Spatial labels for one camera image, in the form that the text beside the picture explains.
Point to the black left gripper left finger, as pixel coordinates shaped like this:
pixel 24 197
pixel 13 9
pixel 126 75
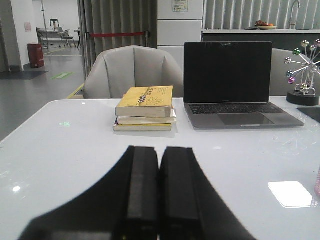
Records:
pixel 122 205

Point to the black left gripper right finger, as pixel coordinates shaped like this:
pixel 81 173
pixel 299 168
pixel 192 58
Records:
pixel 190 207

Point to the pink mesh pen holder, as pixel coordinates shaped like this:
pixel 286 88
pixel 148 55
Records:
pixel 317 184

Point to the bottom yellow book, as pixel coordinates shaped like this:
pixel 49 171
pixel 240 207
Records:
pixel 142 127

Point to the yellow book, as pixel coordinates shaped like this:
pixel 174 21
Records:
pixel 150 101
pixel 142 127

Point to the middle white book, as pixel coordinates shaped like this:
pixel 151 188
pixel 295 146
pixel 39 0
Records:
pixel 134 120

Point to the top yellow book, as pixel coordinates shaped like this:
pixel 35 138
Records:
pixel 150 101

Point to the grey open laptop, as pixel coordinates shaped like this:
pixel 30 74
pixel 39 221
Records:
pixel 227 86

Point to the grey left armchair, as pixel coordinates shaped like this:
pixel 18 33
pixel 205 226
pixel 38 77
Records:
pixel 117 70

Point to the grey armchair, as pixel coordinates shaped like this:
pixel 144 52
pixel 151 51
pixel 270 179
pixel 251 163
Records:
pixel 117 70
pixel 283 61

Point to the black mouse pad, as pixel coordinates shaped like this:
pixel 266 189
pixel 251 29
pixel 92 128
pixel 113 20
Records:
pixel 312 112

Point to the ferris wheel kinetic toy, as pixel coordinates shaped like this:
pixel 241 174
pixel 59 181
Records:
pixel 304 93

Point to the grey right armchair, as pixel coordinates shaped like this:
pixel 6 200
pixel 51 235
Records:
pixel 283 61

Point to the red barrier belt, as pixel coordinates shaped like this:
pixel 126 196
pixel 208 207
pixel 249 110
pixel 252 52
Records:
pixel 146 35

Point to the red trash bin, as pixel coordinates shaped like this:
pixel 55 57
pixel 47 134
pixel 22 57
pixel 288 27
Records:
pixel 35 54

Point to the white cabinet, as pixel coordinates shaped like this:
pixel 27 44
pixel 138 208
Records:
pixel 178 22

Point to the fruit bowl on counter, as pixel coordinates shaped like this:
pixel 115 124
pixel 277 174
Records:
pixel 262 25

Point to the silver faucet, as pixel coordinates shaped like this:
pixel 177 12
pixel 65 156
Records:
pixel 294 10

